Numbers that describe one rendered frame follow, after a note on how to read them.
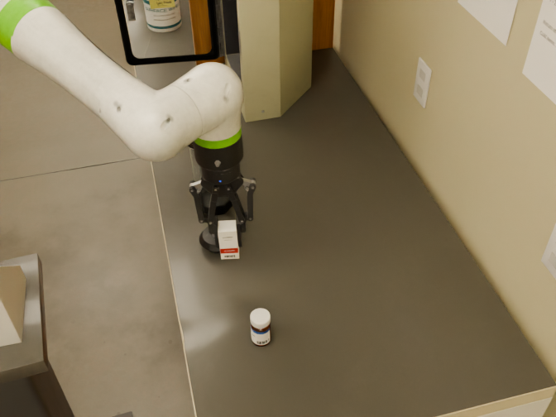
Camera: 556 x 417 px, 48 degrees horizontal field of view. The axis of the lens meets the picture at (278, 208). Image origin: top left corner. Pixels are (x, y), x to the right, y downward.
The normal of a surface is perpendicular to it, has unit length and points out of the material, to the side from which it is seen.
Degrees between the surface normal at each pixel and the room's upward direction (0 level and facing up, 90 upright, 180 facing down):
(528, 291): 90
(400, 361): 0
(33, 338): 0
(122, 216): 0
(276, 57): 90
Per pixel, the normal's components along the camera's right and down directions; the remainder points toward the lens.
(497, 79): -0.97, 0.18
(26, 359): -0.01, -0.73
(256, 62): 0.25, 0.66
